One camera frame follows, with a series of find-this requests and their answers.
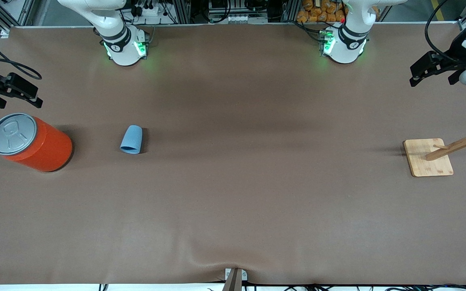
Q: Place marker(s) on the grey metal camera bracket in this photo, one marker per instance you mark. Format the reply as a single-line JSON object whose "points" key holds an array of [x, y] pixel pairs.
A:
{"points": [[235, 281]]}

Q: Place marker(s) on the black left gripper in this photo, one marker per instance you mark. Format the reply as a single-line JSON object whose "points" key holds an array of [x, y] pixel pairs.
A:
{"points": [[458, 57]]}

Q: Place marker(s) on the wooden cup rack stand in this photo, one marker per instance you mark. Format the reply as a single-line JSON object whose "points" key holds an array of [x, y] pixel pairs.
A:
{"points": [[427, 161]]}

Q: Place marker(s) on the orange can with grey lid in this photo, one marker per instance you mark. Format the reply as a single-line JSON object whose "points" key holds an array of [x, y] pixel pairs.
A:
{"points": [[43, 145]]}

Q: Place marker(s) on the heap of orange items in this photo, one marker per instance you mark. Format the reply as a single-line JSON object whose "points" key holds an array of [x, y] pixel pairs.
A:
{"points": [[318, 14]]}

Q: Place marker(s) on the blue plastic cup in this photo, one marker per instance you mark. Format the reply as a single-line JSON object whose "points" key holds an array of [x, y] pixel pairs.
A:
{"points": [[132, 139]]}

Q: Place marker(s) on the white power strip with plugs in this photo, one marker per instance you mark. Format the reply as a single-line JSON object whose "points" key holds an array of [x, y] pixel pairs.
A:
{"points": [[148, 10]]}

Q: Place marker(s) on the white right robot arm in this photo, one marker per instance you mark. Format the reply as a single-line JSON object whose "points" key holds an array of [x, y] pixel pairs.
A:
{"points": [[121, 52]]}

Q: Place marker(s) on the long white power strip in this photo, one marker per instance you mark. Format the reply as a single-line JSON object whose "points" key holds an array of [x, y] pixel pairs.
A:
{"points": [[239, 18]]}

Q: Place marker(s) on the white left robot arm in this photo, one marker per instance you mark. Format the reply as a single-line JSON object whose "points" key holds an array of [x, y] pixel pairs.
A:
{"points": [[344, 48]]}

